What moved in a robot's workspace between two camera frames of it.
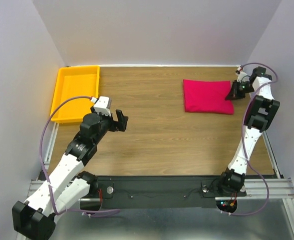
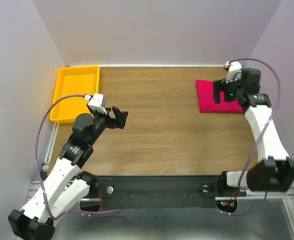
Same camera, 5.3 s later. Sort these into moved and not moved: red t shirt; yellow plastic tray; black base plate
Moved: red t shirt
Not moved: yellow plastic tray; black base plate
